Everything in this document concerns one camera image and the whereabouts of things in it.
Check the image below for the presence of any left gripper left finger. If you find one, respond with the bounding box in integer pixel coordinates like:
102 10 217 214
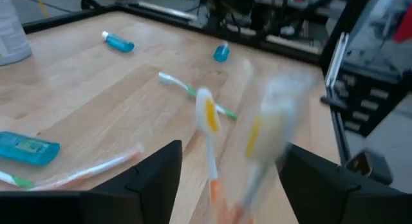
91 139 183 224

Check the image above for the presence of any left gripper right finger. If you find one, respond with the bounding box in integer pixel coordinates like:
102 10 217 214
277 142 399 224

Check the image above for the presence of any clear plastic cup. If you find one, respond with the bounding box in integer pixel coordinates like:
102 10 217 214
238 69 318 224

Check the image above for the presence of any small blue mouthwash bottle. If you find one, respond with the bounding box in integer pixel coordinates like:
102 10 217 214
101 30 135 53
0 131 61 167
212 42 230 63

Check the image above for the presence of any green white toothbrush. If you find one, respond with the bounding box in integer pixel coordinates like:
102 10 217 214
0 170 35 189
158 71 238 120

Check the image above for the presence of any white green wipes canister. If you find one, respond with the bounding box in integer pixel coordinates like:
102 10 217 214
0 0 33 66

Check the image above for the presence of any small black table camera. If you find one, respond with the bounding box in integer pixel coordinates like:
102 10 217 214
346 149 394 186

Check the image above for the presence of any silver aluminium bracket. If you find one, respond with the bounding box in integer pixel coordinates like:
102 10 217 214
324 32 350 99

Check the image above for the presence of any yellow hanging cable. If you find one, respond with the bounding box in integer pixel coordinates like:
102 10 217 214
34 0 49 19

